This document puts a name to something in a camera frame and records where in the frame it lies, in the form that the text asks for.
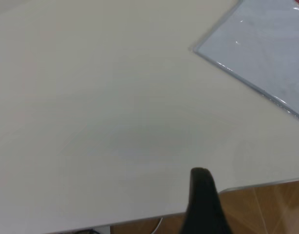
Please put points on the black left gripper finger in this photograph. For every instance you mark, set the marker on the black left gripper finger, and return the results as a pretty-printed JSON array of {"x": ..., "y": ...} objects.
[{"x": 203, "y": 207}]

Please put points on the transparent bag with red zipper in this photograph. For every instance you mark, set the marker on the transparent bag with red zipper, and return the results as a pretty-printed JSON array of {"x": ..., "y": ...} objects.
[{"x": 261, "y": 48}]

